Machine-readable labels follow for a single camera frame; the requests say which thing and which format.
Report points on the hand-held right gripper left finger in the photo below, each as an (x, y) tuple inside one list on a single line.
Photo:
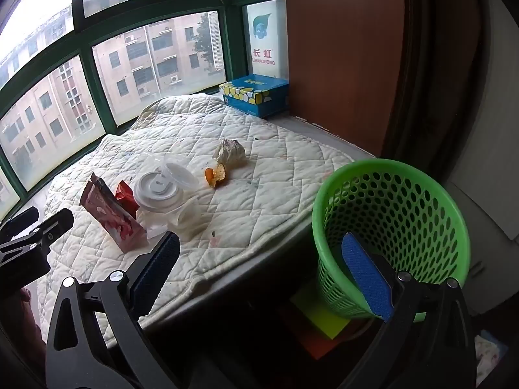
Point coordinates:
[(156, 267)]

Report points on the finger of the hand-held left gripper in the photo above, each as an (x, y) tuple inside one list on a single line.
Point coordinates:
[(52, 227), (22, 219)]

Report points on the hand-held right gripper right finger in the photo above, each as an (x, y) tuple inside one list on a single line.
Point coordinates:
[(367, 275)]

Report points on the clear plastic cup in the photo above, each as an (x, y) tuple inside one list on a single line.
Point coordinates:
[(152, 222)]

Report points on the pink snack packet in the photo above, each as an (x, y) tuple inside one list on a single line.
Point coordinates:
[(109, 214)]

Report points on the white round cup lid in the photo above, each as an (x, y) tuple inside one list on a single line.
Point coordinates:
[(156, 192)]

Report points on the green perforated plastic basket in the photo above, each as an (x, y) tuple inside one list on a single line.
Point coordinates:
[(405, 210)]

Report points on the red wrapper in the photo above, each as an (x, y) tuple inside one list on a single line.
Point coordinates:
[(123, 194)]

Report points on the clear plastic lid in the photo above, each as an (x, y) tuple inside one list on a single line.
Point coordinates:
[(183, 176)]

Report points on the orange peel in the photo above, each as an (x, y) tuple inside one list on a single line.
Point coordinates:
[(217, 175)]

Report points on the paper ball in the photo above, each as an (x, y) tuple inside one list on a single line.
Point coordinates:
[(230, 152)]

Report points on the person's left hand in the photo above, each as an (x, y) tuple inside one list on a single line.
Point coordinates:
[(30, 312)]

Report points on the yellow-green paper sheet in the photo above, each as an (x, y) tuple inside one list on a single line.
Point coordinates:
[(316, 316)]

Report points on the red book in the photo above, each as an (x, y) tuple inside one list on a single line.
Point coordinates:
[(320, 344)]

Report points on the white quilted mat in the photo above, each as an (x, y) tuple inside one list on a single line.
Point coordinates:
[(251, 194)]

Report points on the pale floral packet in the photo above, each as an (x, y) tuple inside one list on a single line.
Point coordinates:
[(490, 352)]

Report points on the beige apartment building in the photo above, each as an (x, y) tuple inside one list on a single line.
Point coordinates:
[(133, 73)]

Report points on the white cabinet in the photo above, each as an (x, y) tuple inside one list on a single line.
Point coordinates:
[(498, 129)]

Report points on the blue spotted tissue box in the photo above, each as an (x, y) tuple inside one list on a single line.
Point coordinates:
[(253, 95)]

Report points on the brown wooden cabinet panel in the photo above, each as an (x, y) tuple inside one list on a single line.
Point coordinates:
[(344, 69)]

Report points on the white louvred air conditioner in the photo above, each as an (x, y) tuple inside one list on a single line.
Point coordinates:
[(215, 40)]

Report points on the green tree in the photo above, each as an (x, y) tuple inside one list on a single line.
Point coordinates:
[(202, 36)]

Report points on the white printed board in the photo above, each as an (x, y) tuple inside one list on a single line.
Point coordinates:
[(265, 40)]

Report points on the green window frame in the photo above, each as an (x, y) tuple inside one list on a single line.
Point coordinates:
[(89, 32)]

